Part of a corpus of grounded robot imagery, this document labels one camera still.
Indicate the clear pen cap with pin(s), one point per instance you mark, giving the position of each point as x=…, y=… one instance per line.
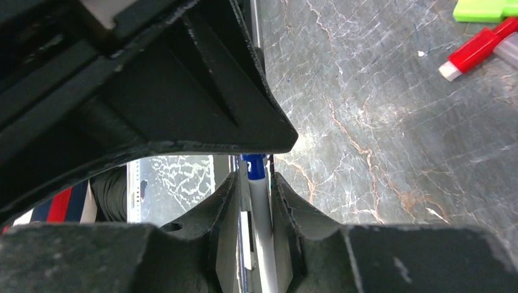
x=507, y=50

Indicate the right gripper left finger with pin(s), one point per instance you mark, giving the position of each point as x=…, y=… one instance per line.
x=194, y=253

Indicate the blue cap marker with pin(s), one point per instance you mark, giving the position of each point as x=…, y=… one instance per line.
x=262, y=220

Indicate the green marker cap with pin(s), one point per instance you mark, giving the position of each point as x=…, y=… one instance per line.
x=484, y=11

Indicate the small red marker cap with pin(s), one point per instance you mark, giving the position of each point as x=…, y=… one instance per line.
x=477, y=49

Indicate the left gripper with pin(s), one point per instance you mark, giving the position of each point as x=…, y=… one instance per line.
x=90, y=85

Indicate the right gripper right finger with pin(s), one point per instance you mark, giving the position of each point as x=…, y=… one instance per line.
x=314, y=253

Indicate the slotted cable duct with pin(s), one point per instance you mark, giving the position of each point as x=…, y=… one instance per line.
x=133, y=192

